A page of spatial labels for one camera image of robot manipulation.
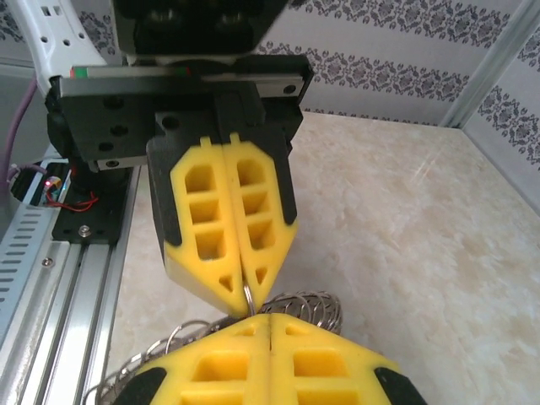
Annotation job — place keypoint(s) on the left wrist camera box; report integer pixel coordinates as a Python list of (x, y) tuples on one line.
[(190, 38)]

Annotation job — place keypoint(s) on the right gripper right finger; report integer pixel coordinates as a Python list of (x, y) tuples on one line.
[(337, 379)]

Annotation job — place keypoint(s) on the aluminium corner post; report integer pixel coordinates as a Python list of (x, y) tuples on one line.
[(491, 63)]

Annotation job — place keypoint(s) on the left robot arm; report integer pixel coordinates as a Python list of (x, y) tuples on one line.
[(63, 25)]

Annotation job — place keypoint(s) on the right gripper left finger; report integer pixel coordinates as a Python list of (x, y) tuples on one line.
[(211, 379)]

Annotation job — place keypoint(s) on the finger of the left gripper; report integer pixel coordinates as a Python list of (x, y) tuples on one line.
[(185, 236), (261, 211)]

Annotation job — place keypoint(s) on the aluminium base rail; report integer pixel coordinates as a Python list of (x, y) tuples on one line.
[(63, 316)]

